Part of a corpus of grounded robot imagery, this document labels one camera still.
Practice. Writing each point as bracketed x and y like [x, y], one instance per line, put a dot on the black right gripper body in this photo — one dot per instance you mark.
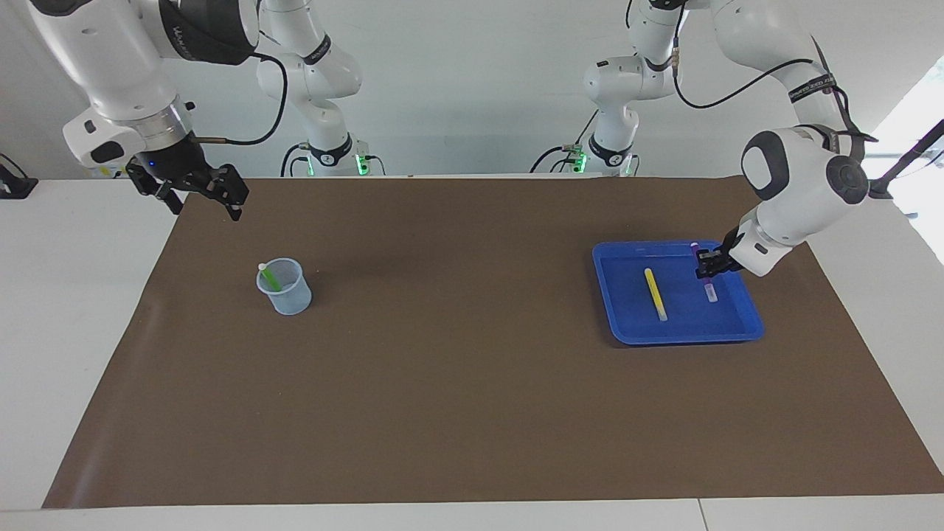
[169, 166]

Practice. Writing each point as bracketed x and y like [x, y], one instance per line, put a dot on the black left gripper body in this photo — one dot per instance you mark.
[732, 254]

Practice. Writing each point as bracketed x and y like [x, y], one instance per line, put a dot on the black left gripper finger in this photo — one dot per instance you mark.
[709, 257]
[712, 271]

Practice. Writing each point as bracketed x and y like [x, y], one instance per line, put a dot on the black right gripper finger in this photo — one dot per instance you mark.
[225, 184]
[158, 188]

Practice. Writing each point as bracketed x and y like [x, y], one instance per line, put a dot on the purple marker pen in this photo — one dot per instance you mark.
[710, 291]

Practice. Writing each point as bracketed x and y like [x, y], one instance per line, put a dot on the yellow marker pen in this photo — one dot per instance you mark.
[656, 295]

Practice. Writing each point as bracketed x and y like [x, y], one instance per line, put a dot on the green marker pen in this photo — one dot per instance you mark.
[270, 279]

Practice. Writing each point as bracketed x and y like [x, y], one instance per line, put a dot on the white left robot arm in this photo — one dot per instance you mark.
[796, 184]

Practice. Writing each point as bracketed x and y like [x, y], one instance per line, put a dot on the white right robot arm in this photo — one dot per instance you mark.
[110, 51]

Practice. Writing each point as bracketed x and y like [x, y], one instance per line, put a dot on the blue plastic tray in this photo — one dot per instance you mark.
[700, 328]

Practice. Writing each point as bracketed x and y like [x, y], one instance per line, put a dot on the translucent plastic cup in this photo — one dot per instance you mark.
[291, 304]

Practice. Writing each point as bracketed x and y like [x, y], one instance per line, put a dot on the black table clamp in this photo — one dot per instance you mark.
[15, 188]

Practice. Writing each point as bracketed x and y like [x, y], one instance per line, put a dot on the black angled stand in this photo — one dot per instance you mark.
[877, 188]

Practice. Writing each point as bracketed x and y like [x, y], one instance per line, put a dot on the brown table mat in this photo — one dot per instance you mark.
[472, 369]

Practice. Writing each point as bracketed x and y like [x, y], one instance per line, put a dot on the white wall socket box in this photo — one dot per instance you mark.
[110, 173]

